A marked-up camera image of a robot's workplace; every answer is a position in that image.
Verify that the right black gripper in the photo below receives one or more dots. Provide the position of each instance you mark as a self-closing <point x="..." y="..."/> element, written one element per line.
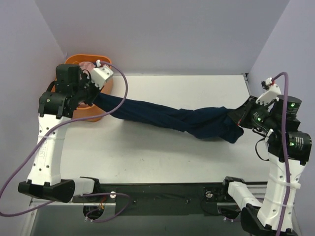
<point x="245" y="114"/>

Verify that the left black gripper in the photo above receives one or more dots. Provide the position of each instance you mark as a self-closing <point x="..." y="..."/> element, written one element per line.
<point x="91" y="94"/>

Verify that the navy blue t shirt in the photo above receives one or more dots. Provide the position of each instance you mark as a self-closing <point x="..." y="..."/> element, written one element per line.
<point x="203" y="123"/>

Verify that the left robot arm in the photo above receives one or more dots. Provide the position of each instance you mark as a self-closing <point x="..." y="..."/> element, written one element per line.
<point x="57" y="104"/>

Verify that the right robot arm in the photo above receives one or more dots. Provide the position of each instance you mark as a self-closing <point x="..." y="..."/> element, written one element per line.
<point x="288" y="152"/>

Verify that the orange plastic laundry basket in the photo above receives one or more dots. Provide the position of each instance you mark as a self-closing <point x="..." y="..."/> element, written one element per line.
<point x="107" y="89"/>

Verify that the pink t shirt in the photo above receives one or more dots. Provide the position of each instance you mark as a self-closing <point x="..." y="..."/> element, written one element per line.
<point x="87" y="65"/>

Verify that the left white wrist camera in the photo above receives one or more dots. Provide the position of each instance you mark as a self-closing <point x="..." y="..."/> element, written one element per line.
<point x="100" y="75"/>

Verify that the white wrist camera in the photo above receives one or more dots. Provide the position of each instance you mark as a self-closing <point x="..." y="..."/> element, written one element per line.
<point x="100" y="75"/>
<point x="271" y="93"/>

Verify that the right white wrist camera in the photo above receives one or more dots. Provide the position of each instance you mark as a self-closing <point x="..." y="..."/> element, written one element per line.
<point x="271" y="93"/>

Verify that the aluminium frame rail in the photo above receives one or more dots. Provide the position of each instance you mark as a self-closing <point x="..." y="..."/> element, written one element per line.
<point x="36" y="202"/>

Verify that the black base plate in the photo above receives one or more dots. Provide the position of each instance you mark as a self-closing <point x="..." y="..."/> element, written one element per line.
<point x="166" y="199"/>

